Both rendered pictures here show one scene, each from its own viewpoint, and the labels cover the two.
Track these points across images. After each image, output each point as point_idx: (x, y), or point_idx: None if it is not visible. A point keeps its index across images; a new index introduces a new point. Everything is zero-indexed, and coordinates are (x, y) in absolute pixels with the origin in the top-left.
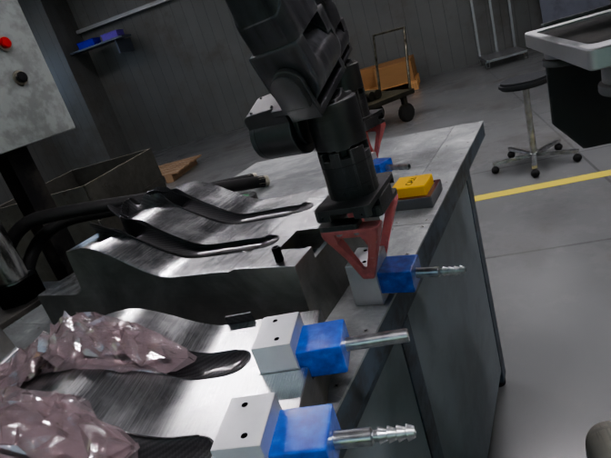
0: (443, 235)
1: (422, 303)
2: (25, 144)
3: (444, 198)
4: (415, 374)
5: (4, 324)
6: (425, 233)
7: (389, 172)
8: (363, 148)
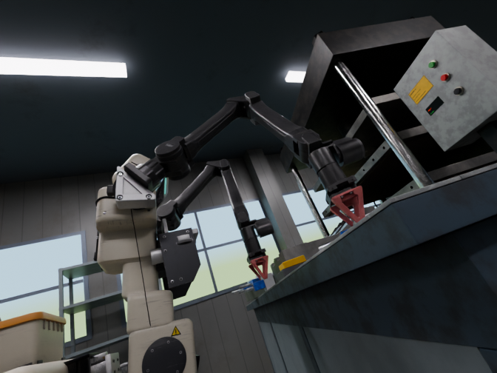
0: (342, 334)
1: (315, 340)
2: (471, 129)
3: (279, 282)
4: (313, 363)
5: None
6: (271, 287)
7: (249, 253)
8: (244, 244)
